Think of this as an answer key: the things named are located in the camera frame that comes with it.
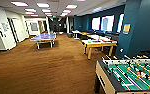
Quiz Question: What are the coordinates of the foosball gaming table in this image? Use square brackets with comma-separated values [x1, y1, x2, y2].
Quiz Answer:
[94, 57, 150, 94]

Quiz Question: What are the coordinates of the small white table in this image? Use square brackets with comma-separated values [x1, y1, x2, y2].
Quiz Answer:
[71, 30, 82, 40]

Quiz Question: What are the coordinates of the white air hockey table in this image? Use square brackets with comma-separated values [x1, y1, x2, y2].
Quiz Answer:
[81, 37, 119, 61]

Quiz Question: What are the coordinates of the bright window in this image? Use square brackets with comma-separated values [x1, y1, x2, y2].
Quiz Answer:
[116, 13, 125, 34]
[91, 16, 101, 32]
[100, 14, 116, 34]

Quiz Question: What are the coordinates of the blue ping pong table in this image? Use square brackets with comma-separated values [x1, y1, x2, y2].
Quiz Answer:
[29, 32, 58, 50]

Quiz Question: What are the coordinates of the dark sofa row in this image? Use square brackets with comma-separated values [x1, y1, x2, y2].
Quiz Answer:
[80, 29, 125, 42]

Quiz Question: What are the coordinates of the rectangular ceiling light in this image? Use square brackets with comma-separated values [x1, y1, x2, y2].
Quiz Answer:
[65, 4, 78, 10]
[24, 8, 37, 13]
[9, 1, 30, 8]
[35, 3, 51, 8]
[41, 9, 53, 13]

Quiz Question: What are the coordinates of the white hallway door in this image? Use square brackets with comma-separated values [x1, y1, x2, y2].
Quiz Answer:
[9, 17, 25, 43]

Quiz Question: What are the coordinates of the grey wall whiteboard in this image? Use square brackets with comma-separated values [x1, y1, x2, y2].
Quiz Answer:
[29, 21, 39, 32]

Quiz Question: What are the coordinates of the yellow wall sign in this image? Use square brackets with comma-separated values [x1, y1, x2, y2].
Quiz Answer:
[122, 23, 132, 35]

